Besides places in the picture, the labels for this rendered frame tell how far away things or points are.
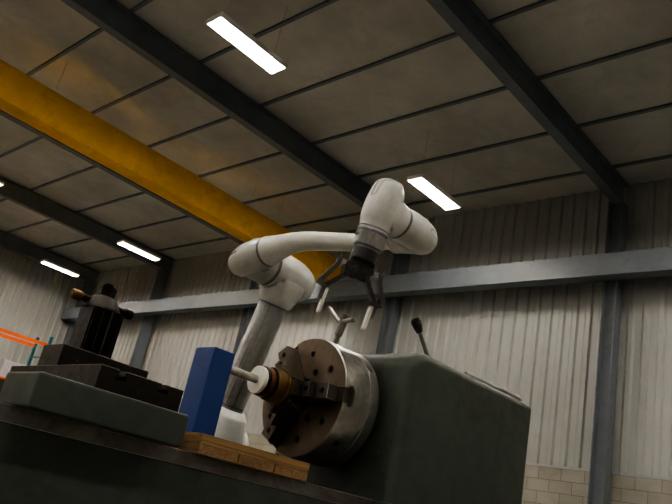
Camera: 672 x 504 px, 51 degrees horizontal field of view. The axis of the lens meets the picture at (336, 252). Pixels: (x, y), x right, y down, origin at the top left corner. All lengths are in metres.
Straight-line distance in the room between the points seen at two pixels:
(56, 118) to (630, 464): 10.89
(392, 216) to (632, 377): 10.96
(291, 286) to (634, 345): 10.82
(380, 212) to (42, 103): 11.27
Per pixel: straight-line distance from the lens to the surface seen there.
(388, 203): 1.97
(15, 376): 1.36
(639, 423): 12.51
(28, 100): 12.89
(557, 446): 12.99
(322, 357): 1.86
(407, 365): 1.87
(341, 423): 1.77
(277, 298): 2.40
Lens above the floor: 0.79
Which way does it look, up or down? 21 degrees up
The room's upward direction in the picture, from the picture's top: 12 degrees clockwise
